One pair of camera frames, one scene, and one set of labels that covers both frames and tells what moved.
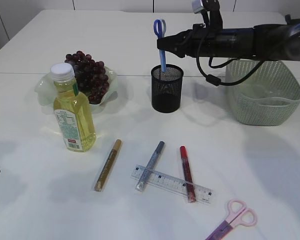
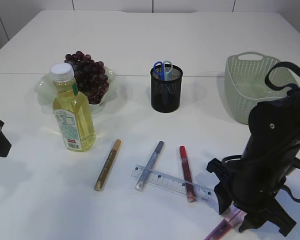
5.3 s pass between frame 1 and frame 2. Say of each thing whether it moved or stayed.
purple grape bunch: stayed
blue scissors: moved
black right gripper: moved
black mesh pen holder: stayed
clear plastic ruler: stayed
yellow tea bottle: stayed
